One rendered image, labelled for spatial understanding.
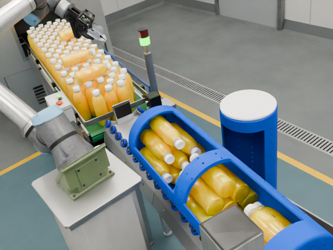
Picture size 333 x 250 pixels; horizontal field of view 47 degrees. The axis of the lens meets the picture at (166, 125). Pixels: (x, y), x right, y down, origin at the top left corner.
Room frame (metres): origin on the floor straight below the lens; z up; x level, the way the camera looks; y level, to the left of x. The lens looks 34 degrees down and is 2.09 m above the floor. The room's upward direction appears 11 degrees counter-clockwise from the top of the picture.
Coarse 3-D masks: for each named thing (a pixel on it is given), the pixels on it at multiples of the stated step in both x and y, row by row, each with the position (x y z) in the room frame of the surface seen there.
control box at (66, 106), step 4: (56, 92) 2.00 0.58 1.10; (60, 92) 1.99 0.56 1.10; (48, 96) 1.97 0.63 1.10; (52, 96) 1.97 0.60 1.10; (60, 96) 1.94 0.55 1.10; (64, 96) 1.94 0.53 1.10; (48, 100) 1.93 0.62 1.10; (52, 100) 1.92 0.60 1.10; (56, 100) 1.91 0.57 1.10; (60, 100) 1.90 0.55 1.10; (64, 100) 1.89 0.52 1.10; (48, 104) 1.91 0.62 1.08; (52, 104) 1.87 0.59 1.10; (64, 104) 1.85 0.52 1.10; (68, 104) 1.84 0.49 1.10; (64, 108) 1.82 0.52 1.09; (68, 108) 1.83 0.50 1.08; (64, 112) 1.82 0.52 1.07; (68, 112) 1.82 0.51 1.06; (72, 112) 1.83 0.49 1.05; (68, 116) 1.82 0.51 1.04; (72, 116) 1.83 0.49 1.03; (72, 120) 1.82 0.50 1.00
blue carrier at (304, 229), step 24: (144, 120) 1.35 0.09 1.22; (168, 120) 1.44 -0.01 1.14; (216, 144) 1.12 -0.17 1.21; (144, 168) 1.24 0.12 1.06; (192, 168) 1.00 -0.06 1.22; (240, 168) 0.96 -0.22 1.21; (168, 192) 1.03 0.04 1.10; (264, 192) 0.96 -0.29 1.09; (192, 216) 0.88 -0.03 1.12; (288, 216) 0.85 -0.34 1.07; (288, 240) 0.64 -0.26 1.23; (312, 240) 0.63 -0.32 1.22
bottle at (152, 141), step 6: (144, 132) 1.37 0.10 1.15; (150, 132) 1.36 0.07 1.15; (144, 138) 1.34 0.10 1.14; (150, 138) 1.32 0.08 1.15; (156, 138) 1.31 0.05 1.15; (144, 144) 1.34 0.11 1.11; (150, 144) 1.29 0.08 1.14; (156, 144) 1.27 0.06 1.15; (162, 144) 1.26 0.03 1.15; (150, 150) 1.28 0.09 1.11; (156, 150) 1.24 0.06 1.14; (162, 150) 1.23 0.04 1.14; (168, 150) 1.23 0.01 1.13; (156, 156) 1.24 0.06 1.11; (162, 156) 1.22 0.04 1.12
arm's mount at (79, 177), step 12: (84, 156) 1.09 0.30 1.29; (96, 156) 1.11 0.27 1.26; (72, 168) 1.05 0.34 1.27; (84, 168) 1.07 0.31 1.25; (96, 168) 1.10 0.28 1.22; (108, 168) 1.16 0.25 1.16; (60, 180) 1.09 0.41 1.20; (72, 180) 1.04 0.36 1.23; (84, 180) 1.06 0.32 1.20; (96, 180) 1.09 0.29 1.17; (72, 192) 1.05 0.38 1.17; (84, 192) 1.05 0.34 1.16
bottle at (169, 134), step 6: (150, 120) 1.39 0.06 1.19; (156, 120) 1.37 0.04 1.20; (162, 120) 1.36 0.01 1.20; (150, 126) 1.38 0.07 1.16; (156, 126) 1.34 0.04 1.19; (162, 126) 1.32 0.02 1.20; (168, 126) 1.30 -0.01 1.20; (156, 132) 1.33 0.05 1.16; (162, 132) 1.29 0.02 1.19; (168, 132) 1.27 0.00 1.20; (174, 132) 1.26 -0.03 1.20; (162, 138) 1.28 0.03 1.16; (168, 138) 1.25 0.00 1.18; (174, 138) 1.24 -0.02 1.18; (180, 138) 1.24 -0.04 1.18; (168, 144) 1.25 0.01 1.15
